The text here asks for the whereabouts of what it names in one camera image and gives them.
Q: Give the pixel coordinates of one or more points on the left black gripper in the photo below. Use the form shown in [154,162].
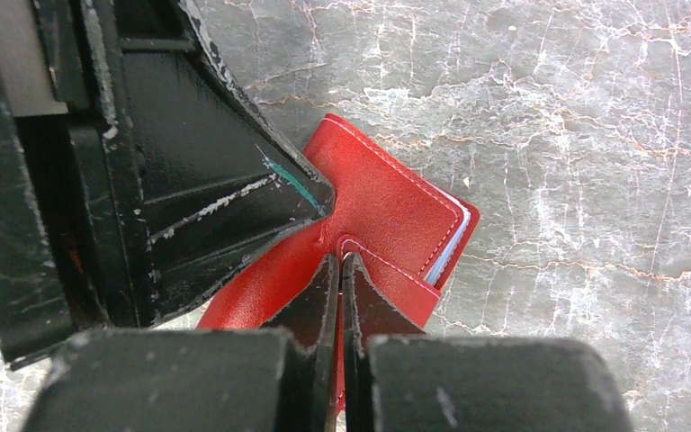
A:
[71,194]

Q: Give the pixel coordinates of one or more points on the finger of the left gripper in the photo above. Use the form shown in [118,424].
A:
[200,183]

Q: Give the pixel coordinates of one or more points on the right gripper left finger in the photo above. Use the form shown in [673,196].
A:
[280,377]

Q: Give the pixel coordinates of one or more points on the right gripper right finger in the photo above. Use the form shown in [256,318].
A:
[397,378]

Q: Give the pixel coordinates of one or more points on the red card holder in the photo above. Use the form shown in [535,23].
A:
[409,233]

